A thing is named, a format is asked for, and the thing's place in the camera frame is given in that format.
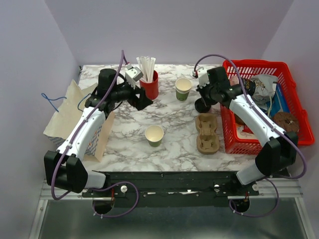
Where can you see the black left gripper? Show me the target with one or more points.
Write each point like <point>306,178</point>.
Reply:
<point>141,102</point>

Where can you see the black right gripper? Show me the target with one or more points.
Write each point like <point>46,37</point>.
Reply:
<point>207,102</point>

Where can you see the checkered paper takeout bag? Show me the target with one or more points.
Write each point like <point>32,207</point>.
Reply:
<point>69,113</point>

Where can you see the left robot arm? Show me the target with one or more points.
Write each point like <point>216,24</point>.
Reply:
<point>63,167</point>

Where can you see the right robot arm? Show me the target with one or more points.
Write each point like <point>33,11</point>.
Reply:
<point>279,148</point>

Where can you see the black lid stack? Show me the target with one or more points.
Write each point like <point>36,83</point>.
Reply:
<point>201,107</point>

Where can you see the red plastic straw holder cup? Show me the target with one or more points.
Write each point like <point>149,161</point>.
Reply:
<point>151,89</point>

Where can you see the white wrapped straws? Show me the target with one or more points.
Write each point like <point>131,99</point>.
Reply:
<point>146,65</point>

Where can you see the dark printed cup in basket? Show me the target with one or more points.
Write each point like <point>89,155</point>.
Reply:
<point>249,85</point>

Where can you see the brown pulp cup carrier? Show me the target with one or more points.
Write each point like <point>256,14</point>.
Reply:
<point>207,141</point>

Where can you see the red plastic basket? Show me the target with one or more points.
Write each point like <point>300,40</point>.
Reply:
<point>248,143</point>

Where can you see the crumpled silver snack bag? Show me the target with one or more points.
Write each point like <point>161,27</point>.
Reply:
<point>265,89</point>

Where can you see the blue package in basket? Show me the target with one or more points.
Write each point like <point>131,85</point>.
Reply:
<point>279,103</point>

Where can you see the brown round cake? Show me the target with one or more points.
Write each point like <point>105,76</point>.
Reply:
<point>287,121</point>

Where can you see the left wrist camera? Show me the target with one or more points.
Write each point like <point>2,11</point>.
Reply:
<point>132,75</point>

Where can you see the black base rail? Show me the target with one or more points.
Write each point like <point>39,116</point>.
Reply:
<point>172,189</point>

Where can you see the aluminium frame rail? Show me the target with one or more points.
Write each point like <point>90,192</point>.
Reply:
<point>286,189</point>

